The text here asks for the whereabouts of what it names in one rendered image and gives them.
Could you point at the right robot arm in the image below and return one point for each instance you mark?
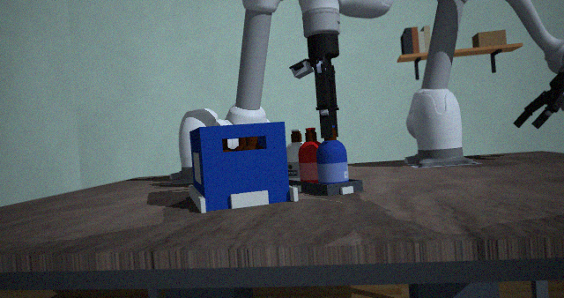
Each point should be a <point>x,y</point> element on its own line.
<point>319,17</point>

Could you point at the brown bottle with cream cap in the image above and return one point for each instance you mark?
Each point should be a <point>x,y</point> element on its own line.
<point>251,144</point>

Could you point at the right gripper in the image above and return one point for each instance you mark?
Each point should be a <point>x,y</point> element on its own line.
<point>324,47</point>

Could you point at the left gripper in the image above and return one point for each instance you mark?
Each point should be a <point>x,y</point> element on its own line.
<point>553,99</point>

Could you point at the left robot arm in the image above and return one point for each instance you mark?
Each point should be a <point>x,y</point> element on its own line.
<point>434,117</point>

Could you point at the brown bottle with white cap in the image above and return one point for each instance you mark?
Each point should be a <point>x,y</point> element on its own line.
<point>225,146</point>
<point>242,143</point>

